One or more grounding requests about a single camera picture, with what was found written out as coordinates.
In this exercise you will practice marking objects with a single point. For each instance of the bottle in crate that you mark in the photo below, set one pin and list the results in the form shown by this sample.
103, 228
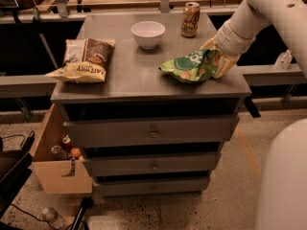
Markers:
59, 153

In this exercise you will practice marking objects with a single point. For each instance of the middle grey drawer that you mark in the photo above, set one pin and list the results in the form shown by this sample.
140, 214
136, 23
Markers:
154, 163

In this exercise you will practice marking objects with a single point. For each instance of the grey drawer cabinet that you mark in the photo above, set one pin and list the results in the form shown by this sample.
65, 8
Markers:
135, 88

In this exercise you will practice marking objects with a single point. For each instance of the wooden crate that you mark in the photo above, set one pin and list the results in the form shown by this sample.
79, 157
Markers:
57, 176

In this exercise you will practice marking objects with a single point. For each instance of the small clear bottle on rail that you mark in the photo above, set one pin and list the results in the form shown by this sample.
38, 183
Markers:
283, 61

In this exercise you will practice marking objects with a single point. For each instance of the bottom grey drawer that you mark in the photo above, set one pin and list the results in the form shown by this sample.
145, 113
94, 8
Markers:
153, 187

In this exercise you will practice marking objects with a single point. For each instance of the orange fruit in crate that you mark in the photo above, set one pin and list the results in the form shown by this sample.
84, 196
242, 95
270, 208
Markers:
76, 153

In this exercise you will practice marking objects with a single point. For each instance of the brown yellow chip bag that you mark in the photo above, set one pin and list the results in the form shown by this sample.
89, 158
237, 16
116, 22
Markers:
85, 61

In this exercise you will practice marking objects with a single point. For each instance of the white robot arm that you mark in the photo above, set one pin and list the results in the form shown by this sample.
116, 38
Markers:
289, 17

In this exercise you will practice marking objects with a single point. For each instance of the gold soda can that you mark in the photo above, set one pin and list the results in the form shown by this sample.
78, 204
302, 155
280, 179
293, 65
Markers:
190, 19

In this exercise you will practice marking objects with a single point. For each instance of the top grey drawer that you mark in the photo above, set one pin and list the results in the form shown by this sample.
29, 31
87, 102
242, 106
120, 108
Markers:
151, 131

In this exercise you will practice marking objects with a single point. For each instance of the green rice chip bag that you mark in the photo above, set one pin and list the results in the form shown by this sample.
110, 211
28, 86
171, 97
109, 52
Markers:
200, 65

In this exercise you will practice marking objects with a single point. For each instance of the clear plastic bottle on floor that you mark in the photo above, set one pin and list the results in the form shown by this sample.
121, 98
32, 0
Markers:
52, 216

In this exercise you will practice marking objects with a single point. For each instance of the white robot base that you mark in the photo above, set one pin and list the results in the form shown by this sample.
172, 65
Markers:
282, 203

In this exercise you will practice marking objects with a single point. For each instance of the white bowl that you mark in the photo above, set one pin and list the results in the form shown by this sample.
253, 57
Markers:
148, 34

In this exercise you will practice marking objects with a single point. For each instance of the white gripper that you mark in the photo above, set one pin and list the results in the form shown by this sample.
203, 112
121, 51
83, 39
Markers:
230, 43

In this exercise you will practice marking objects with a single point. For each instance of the grey drawer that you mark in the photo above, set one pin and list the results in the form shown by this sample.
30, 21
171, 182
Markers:
154, 163
151, 131
153, 187

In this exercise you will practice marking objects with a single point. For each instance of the black equipment lower left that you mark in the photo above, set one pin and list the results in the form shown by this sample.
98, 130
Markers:
14, 171

